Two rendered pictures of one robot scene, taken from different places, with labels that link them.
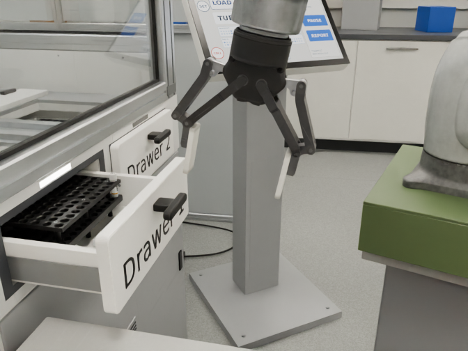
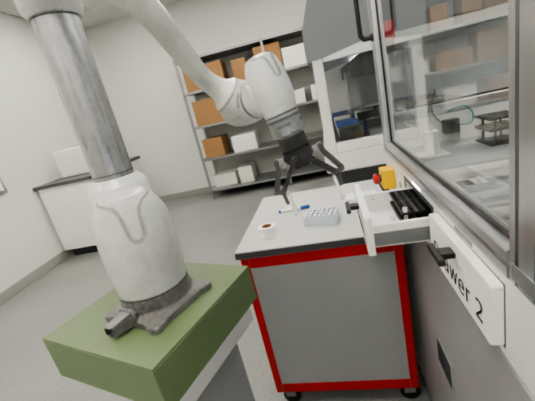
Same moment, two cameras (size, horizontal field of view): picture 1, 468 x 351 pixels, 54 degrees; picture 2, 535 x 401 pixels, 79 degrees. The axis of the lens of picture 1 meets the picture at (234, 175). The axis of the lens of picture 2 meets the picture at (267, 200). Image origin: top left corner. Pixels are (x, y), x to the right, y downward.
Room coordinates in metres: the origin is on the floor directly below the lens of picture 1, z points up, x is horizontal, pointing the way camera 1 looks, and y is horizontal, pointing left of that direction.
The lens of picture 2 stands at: (1.47, -0.13, 1.25)
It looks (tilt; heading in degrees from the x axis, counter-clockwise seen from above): 17 degrees down; 181
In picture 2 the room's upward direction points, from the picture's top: 13 degrees counter-clockwise
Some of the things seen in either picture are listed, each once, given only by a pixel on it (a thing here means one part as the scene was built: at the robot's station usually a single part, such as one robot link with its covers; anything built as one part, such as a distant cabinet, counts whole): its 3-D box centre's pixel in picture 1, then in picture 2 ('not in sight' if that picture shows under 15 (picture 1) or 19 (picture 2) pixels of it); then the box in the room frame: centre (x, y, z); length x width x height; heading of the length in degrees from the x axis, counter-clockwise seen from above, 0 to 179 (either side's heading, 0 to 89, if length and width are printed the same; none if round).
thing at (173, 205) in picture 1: (167, 205); (352, 206); (0.60, 0.10, 0.91); 0.07 x 0.04 x 0.01; 167
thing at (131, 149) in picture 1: (146, 149); (458, 266); (0.94, 0.19, 0.87); 0.29 x 0.02 x 0.11; 167
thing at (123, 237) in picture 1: (152, 223); (363, 216); (0.60, 0.12, 0.87); 0.29 x 0.02 x 0.11; 167
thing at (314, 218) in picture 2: not in sight; (321, 216); (0.30, 0.05, 0.78); 0.12 x 0.08 x 0.04; 66
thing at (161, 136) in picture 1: (157, 136); (443, 253); (0.93, 0.16, 0.91); 0.07 x 0.04 x 0.01; 167
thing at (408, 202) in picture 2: (32, 212); (438, 206); (0.65, 0.32, 0.87); 0.22 x 0.18 x 0.06; 77
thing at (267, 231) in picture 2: not in sight; (267, 231); (0.32, -0.17, 0.78); 0.07 x 0.07 x 0.04
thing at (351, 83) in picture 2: not in sight; (398, 84); (-0.96, 0.96, 1.13); 1.78 x 1.14 x 0.45; 167
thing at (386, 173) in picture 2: not in sight; (386, 177); (0.31, 0.31, 0.88); 0.07 x 0.05 x 0.07; 167
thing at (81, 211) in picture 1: (89, 202); (398, 202); (0.62, 0.22, 0.90); 0.18 x 0.02 x 0.01; 167
